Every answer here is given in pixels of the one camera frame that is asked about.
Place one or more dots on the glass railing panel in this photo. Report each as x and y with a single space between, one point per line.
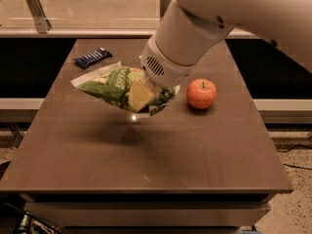
83 14

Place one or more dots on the middle metal railing bracket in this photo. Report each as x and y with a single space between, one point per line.
164 4

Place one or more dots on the white gripper with vents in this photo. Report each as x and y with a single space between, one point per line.
164 69

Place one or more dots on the red apple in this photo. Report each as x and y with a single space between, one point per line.
201 93

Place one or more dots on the green can under table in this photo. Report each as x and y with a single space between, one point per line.
25 225

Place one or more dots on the green jalapeno chip bag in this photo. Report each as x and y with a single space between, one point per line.
112 84

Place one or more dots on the metal railing bracket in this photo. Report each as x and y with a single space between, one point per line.
41 22
164 4

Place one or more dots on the blue rxbar blueberry bar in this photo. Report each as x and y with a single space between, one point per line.
92 57

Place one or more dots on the left metal railing bracket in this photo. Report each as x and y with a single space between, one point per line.
41 22

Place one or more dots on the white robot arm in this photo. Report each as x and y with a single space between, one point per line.
190 27

